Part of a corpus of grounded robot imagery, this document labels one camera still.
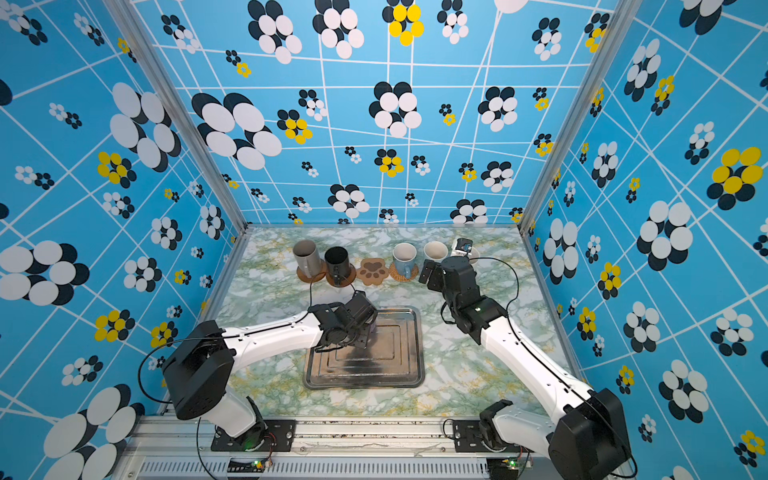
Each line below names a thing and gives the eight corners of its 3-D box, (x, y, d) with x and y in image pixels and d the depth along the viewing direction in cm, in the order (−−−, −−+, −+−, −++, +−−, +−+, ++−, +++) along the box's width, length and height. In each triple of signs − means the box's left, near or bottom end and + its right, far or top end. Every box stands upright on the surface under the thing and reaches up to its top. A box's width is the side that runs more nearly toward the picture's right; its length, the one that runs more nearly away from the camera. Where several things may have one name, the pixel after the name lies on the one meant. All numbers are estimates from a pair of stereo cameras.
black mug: (327, 290, 103) (321, 273, 94) (331, 265, 110) (326, 246, 102) (348, 290, 103) (344, 272, 94) (351, 265, 110) (347, 246, 102)
